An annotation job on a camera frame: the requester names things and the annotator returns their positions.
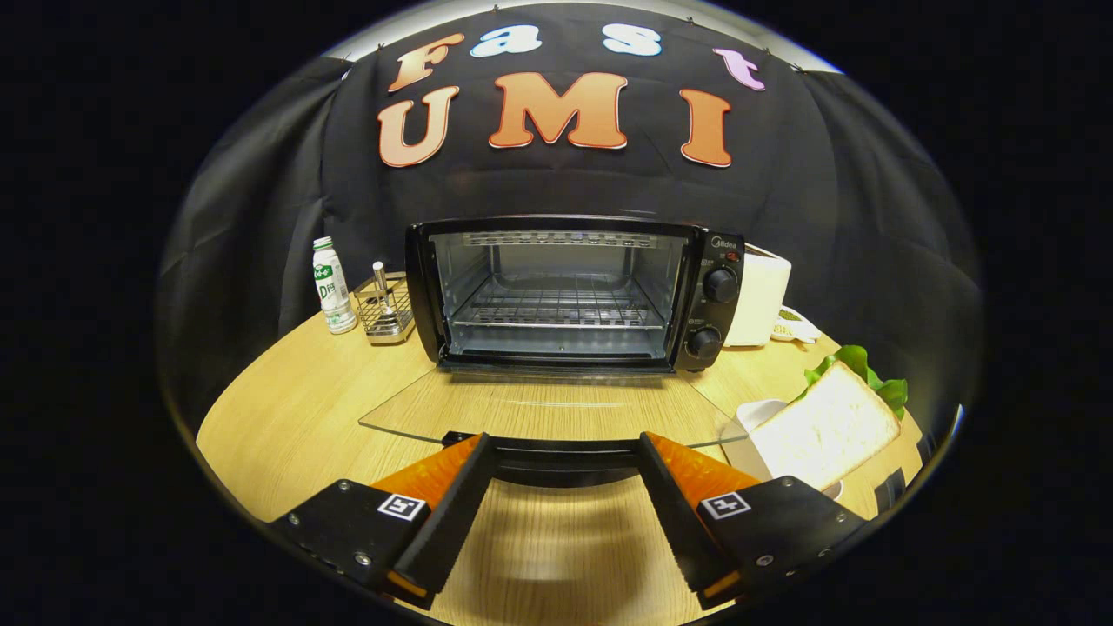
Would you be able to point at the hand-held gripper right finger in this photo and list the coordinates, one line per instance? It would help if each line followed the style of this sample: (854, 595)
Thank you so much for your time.
(783, 522)

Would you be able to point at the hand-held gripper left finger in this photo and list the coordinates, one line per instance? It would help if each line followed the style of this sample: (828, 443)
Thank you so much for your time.
(348, 522)

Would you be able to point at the lettuce toast sandwich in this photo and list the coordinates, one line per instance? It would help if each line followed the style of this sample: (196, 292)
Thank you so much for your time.
(826, 430)

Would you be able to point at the black toaster oven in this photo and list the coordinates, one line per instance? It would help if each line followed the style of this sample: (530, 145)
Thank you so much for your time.
(715, 315)

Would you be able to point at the small white food packet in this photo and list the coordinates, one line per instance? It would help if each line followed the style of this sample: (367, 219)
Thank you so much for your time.
(793, 329)

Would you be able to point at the white tray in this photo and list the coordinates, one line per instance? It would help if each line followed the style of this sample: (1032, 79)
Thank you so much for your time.
(755, 414)

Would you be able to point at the white green-label bottle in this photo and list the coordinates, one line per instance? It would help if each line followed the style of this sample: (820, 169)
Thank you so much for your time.
(332, 296)

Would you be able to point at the metal utensil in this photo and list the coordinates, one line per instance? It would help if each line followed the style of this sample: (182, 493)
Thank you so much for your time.
(380, 278)

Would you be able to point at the black backdrop cloth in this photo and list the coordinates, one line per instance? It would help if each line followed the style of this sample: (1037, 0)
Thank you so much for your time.
(826, 174)

